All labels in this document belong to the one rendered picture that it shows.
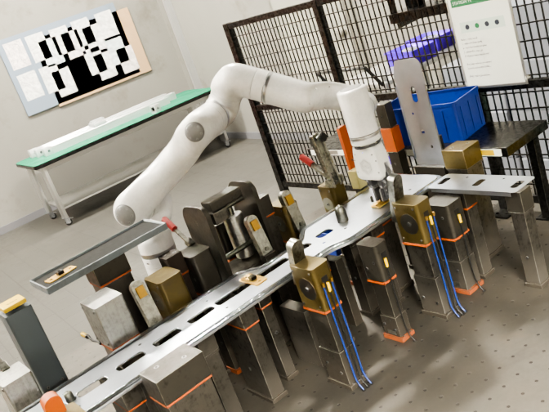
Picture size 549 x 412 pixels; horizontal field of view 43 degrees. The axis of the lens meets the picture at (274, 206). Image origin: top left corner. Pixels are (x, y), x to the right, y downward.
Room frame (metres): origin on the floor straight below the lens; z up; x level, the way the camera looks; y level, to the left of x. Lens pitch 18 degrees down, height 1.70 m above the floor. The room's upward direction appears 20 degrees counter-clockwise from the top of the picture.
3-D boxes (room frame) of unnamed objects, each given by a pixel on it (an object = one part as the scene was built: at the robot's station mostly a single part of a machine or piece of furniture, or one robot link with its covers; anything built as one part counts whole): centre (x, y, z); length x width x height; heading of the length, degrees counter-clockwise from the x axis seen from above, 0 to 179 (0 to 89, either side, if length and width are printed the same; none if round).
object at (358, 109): (1.85, -0.30, 1.28); 0.09 x 0.08 x 0.13; 155
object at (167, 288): (1.70, 0.34, 0.89); 0.12 x 0.08 x 0.38; 33
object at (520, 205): (1.66, -0.61, 0.84); 0.05 x 0.05 x 0.29; 33
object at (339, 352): (1.51, -0.04, 0.87); 0.12 x 0.07 x 0.35; 33
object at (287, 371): (1.65, 0.12, 0.84); 0.07 x 0.04 x 0.29; 33
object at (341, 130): (2.08, -0.28, 0.95); 0.03 x 0.01 x 0.50; 123
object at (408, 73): (2.03, -0.50, 1.17); 0.12 x 0.01 x 0.34; 33
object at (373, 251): (1.63, -0.21, 0.84); 0.10 x 0.05 x 0.29; 33
